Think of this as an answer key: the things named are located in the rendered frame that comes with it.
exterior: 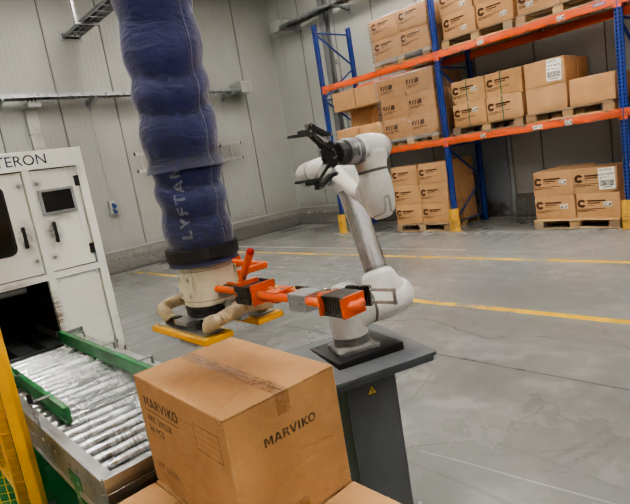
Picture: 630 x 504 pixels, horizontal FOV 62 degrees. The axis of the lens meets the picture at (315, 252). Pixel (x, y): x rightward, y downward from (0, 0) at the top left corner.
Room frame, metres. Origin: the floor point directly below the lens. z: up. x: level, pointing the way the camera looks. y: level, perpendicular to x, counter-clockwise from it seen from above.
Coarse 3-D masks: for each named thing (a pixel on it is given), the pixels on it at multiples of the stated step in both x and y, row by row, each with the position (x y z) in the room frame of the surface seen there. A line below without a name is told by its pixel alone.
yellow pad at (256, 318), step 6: (252, 312) 1.61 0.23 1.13; (264, 312) 1.59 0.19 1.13; (270, 312) 1.60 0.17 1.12; (276, 312) 1.59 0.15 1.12; (282, 312) 1.60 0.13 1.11; (252, 318) 1.56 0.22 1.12; (258, 318) 1.55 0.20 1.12; (264, 318) 1.55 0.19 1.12; (270, 318) 1.57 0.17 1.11; (258, 324) 1.54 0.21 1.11
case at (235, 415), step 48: (144, 384) 1.66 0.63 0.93; (192, 384) 1.55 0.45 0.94; (240, 384) 1.49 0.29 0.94; (288, 384) 1.44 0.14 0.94; (192, 432) 1.43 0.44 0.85; (240, 432) 1.30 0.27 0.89; (288, 432) 1.40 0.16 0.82; (336, 432) 1.51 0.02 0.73; (192, 480) 1.49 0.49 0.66; (240, 480) 1.28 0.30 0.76; (288, 480) 1.38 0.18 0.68; (336, 480) 1.49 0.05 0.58
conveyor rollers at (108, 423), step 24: (24, 360) 3.49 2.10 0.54; (48, 360) 3.42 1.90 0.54; (72, 360) 3.35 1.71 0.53; (96, 360) 3.21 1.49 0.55; (48, 384) 2.92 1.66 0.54; (72, 384) 2.85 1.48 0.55; (96, 384) 2.83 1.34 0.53; (120, 384) 2.75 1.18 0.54; (72, 408) 2.50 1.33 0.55; (96, 408) 2.48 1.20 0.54; (120, 408) 2.40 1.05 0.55; (72, 432) 2.23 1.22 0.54; (96, 432) 2.21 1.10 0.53; (120, 432) 2.19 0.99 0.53; (144, 432) 2.10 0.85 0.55; (96, 456) 1.96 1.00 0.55; (120, 456) 1.93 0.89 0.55
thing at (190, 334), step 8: (200, 320) 1.52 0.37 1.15; (152, 328) 1.66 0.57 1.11; (160, 328) 1.62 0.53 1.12; (168, 328) 1.60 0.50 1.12; (176, 328) 1.57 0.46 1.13; (184, 328) 1.55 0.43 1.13; (192, 328) 1.54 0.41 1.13; (200, 328) 1.51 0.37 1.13; (224, 328) 1.50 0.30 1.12; (176, 336) 1.54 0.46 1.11; (184, 336) 1.50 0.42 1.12; (192, 336) 1.47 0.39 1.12; (200, 336) 1.46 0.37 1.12; (208, 336) 1.45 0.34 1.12; (216, 336) 1.44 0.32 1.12; (224, 336) 1.45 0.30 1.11; (200, 344) 1.43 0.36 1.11; (208, 344) 1.42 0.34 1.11
